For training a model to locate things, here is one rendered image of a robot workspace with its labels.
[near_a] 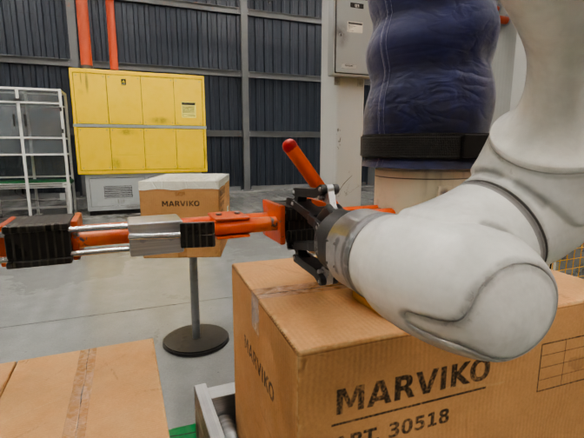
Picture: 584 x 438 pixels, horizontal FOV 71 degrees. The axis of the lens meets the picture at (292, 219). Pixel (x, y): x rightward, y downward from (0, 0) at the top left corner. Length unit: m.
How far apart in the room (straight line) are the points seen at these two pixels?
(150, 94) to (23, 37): 4.33
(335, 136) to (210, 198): 0.75
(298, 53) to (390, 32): 11.53
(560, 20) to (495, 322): 0.19
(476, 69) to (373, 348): 0.44
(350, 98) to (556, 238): 1.46
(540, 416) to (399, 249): 0.56
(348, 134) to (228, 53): 9.93
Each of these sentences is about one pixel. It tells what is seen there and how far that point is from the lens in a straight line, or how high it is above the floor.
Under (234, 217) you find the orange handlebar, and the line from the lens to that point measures 0.59.
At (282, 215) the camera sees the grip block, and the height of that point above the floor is 1.09.
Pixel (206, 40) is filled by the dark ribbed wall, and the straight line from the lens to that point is 11.58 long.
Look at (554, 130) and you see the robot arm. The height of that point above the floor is 1.20.
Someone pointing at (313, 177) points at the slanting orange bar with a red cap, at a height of 1.14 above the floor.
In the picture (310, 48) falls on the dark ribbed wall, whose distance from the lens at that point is 12.42.
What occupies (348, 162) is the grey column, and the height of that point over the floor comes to 1.13.
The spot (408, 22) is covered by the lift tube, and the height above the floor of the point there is 1.38.
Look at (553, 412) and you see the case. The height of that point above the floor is 0.76.
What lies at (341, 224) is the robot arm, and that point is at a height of 1.11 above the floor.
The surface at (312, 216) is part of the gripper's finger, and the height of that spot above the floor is 1.10.
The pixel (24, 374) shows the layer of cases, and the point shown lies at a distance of 1.47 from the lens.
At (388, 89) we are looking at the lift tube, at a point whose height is 1.28.
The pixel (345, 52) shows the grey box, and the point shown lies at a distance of 1.75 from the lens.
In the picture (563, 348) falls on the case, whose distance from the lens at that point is 0.82.
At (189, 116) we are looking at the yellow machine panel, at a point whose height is 1.75.
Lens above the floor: 1.19
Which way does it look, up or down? 10 degrees down
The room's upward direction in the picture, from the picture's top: straight up
